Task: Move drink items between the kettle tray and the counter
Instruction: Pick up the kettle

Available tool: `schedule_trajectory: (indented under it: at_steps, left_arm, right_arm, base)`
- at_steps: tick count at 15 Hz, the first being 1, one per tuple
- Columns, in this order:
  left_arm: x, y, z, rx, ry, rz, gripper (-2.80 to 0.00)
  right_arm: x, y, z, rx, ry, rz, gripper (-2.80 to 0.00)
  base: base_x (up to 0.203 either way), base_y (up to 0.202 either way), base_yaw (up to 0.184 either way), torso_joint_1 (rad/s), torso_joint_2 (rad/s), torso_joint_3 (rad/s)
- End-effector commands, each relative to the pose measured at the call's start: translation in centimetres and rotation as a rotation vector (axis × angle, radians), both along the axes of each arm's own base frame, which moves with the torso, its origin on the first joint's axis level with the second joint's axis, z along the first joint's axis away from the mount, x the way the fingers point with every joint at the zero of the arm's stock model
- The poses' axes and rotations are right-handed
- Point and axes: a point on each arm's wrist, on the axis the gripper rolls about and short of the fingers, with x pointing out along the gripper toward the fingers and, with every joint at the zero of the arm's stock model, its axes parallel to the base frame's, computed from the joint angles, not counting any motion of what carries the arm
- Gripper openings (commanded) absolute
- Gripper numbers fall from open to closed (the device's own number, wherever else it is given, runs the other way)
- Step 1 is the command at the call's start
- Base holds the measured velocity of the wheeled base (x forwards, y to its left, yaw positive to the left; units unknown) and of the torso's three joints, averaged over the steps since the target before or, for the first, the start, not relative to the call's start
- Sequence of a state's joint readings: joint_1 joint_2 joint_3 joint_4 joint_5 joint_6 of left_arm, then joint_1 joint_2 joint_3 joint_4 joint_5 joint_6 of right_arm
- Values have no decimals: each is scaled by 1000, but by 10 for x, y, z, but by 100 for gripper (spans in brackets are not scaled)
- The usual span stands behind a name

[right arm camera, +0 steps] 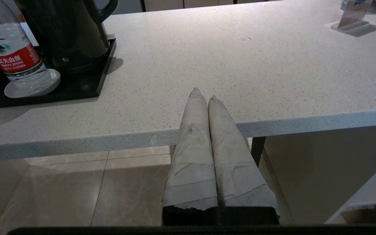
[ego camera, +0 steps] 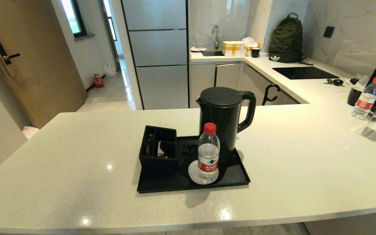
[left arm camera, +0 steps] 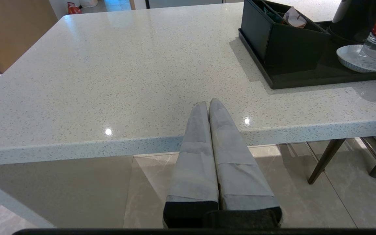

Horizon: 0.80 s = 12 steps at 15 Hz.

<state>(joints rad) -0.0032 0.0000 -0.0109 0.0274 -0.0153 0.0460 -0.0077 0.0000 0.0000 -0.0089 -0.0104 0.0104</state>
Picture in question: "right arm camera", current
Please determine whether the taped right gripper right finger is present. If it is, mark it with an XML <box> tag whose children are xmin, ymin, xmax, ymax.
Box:
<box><xmin>208</xmin><ymin>95</ymin><xmax>280</xmax><ymax>226</ymax></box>

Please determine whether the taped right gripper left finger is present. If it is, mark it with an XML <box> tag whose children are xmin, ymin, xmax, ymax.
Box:
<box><xmin>162</xmin><ymin>87</ymin><xmax>219</xmax><ymax>226</ymax></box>

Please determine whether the black electric kettle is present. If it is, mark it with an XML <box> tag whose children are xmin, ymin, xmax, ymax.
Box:
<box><xmin>13</xmin><ymin>0</ymin><xmax>119</xmax><ymax>71</ymax></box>

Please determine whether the black round kettle base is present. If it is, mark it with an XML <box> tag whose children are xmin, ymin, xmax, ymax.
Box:
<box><xmin>53</xmin><ymin>54</ymin><xmax>112</xmax><ymax>75</ymax></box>

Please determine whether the red-label water bottle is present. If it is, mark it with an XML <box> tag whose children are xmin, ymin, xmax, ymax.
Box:
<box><xmin>0</xmin><ymin>0</ymin><xmax>50</xmax><ymax>90</ymax></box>

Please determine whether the black serving tray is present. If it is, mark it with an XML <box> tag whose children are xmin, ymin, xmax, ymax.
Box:
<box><xmin>0</xmin><ymin>38</ymin><xmax>117</xmax><ymax>110</ymax></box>

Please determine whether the white round coaster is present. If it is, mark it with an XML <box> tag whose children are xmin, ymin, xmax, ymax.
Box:
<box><xmin>4</xmin><ymin>69</ymin><xmax>61</xmax><ymax>98</ymax></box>

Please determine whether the clear acrylic sign holder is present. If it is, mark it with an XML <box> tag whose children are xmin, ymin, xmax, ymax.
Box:
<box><xmin>331</xmin><ymin>0</ymin><xmax>376</xmax><ymax>33</ymax></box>

